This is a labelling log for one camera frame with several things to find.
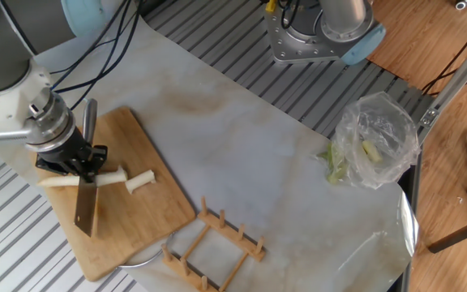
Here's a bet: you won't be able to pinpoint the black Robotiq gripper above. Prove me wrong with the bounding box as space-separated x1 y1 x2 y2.
34 129 109 183

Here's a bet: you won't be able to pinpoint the steel cleaver knife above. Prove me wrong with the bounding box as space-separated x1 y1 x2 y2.
74 98 98 238

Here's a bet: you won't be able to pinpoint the white scallion stalk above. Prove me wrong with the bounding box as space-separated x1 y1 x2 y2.
36 165 129 188

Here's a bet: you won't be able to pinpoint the short cut scallion piece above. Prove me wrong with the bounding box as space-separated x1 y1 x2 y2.
125 169 156 195

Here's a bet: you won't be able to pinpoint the wooden cutting board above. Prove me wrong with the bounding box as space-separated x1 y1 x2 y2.
32 106 197 282

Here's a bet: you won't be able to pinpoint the marble pattern table sheet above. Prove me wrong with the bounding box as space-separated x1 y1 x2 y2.
0 0 421 292

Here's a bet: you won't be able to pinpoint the wooden peg rack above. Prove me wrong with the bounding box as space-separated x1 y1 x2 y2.
161 196 267 292

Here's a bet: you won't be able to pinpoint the green vegetable scraps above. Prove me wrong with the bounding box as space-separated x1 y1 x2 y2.
318 140 349 186

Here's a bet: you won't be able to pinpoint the pale green vegetable chunk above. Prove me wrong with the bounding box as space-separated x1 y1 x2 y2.
361 140 383 164

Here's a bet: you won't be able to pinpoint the clear plastic bag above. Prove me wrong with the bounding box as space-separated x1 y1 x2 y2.
332 91 421 191

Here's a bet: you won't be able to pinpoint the dark brown wooden bar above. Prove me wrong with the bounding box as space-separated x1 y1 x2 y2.
426 213 467 255

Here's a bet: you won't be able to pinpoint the round metal wire ring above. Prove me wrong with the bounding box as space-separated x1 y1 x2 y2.
118 231 177 268

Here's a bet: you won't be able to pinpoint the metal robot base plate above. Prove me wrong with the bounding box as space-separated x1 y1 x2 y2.
263 0 350 65

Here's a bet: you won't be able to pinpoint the black floor cables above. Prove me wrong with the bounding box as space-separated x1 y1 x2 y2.
422 11 467 97

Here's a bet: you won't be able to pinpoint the aluminium frame beam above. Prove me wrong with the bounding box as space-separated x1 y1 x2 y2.
418 24 467 143

